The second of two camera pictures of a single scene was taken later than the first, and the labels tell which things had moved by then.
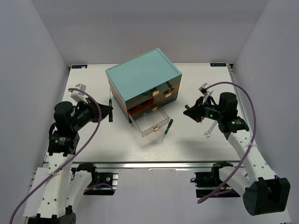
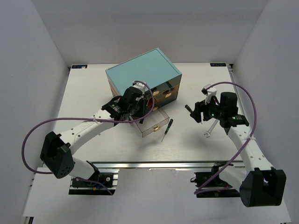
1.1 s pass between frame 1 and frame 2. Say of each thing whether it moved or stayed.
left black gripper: moved
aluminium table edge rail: stayed
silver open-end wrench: stayed
